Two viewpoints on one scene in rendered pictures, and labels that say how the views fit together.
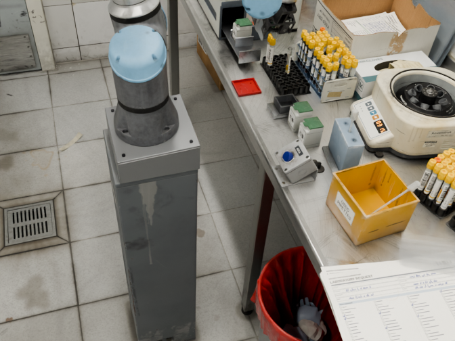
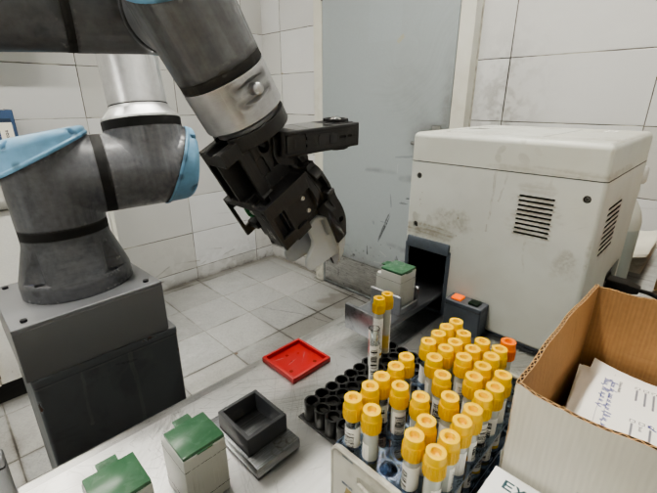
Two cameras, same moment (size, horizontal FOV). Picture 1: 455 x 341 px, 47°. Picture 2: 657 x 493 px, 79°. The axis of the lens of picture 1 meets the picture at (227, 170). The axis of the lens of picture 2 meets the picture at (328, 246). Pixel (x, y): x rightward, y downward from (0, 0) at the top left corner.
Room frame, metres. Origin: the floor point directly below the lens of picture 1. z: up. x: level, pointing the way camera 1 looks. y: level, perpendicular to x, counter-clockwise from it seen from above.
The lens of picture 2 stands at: (1.06, -0.48, 1.22)
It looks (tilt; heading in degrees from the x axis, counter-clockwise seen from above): 20 degrees down; 65
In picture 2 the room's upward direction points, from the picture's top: straight up
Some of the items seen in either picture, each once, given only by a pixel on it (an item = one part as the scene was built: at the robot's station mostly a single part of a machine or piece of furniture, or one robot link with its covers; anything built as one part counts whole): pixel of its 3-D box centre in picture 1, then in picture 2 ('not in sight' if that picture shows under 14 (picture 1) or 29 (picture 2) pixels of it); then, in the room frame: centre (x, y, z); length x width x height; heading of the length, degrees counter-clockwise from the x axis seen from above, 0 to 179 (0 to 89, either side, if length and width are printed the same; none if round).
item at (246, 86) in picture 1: (246, 86); (296, 359); (1.22, -0.04, 0.88); 0.07 x 0.07 x 0.01; 20
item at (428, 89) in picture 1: (426, 101); not in sight; (1.09, -0.49, 0.97); 0.15 x 0.15 x 0.07
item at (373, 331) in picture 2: (288, 63); (372, 365); (1.27, -0.15, 0.93); 0.01 x 0.01 x 0.10
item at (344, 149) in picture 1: (344, 147); not in sight; (0.94, -0.28, 0.92); 0.10 x 0.07 x 0.10; 12
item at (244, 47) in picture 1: (239, 36); (402, 296); (1.41, -0.01, 0.92); 0.21 x 0.07 x 0.05; 20
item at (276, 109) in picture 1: (286, 105); (252, 425); (1.13, -0.14, 0.89); 0.09 x 0.05 x 0.04; 111
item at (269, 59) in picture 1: (287, 61); (377, 361); (1.28, -0.15, 0.93); 0.17 x 0.09 x 0.11; 21
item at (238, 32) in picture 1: (242, 32); (395, 287); (1.39, -0.01, 0.95); 0.05 x 0.04 x 0.06; 110
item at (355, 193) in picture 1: (370, 201); not in sight; (0.77, -0.31, 0.93); 0.13 x 0.13 x 0.10; 25
